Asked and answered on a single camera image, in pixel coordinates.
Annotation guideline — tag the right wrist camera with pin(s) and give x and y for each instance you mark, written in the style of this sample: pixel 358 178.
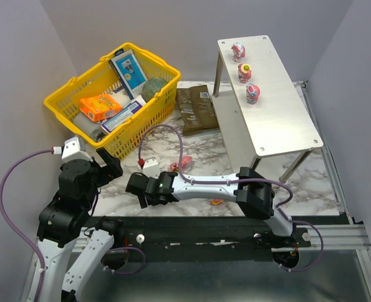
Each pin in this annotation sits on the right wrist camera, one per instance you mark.
pixel 150 167

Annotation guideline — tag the pink white bunny toy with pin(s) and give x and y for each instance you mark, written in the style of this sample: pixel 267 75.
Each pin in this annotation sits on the pink white bunny toy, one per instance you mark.
pixel 239 52

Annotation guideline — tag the orange snack box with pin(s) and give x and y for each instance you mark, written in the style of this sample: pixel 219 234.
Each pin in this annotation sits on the orange snack box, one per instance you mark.
pixel 98 108

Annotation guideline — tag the pink toy orange plate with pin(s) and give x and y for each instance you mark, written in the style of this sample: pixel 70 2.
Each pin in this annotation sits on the pink toy orange plate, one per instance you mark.
pixel 217 201

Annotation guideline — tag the pink toy yellow top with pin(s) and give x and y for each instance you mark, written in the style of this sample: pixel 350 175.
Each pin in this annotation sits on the pink toy yellow top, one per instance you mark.
pixel 244 73

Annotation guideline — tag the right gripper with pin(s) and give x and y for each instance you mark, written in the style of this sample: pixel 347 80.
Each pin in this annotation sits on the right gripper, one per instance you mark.
pixel 142 189

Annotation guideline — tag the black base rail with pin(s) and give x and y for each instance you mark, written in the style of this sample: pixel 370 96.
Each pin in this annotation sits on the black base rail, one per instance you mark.
pixel 203 239

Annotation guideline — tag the white metal shelf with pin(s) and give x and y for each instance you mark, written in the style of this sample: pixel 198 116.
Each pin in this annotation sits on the white metal shelf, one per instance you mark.
pixel 276 134

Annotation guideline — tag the pink bear strawberry toy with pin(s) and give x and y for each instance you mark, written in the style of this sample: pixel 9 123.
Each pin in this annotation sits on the pink bear strawberry toy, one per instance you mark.
pixel 174 167

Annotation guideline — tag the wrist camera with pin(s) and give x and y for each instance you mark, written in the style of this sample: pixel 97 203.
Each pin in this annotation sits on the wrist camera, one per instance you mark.
pixel 150 167
pixel 73 149

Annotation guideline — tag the brown snack bag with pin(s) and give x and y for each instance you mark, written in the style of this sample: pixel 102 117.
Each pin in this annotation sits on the brown snack bag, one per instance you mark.
pixel 196 110

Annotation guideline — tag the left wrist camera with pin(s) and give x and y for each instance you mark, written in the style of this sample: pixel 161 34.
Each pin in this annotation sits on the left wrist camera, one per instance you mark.
pixel 73 149

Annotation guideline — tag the yellow plastic basket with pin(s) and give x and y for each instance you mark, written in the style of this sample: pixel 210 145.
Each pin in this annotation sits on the yellow plastic basket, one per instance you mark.
pixel 101 79

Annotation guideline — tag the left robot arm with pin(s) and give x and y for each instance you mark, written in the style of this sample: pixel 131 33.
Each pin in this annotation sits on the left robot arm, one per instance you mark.
pixel 60 225

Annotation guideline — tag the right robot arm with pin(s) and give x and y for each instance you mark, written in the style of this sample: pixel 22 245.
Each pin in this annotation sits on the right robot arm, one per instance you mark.
pixel 258 198

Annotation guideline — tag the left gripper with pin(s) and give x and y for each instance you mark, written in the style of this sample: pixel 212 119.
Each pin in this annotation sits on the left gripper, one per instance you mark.
pixel 108 165

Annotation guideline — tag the grey paper roll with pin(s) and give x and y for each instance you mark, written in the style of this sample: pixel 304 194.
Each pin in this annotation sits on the grey paper roll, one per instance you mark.
pixel 91 129

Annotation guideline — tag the purple white box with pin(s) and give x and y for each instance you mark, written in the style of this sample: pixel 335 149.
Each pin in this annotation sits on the purple white box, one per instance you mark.
pixel 128 111

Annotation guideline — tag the blue razor package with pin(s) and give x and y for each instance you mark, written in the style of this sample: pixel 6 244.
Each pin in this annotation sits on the blue razor package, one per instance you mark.
pixel 127 68

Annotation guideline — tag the green round melon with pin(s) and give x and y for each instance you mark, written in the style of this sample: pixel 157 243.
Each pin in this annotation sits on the green round melon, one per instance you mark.
pixel 151 87

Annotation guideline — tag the pink toy blue bow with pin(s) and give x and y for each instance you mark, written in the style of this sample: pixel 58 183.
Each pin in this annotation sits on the pink toy blue bow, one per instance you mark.
pixel 252 93

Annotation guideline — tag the pink bear toy lying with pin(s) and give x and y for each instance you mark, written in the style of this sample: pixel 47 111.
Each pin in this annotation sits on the pink bear toy lying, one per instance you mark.
pixel 186 160

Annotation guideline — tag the white box in basket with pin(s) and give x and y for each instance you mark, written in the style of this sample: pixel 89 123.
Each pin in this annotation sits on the white box in basket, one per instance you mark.
pixel 121 97

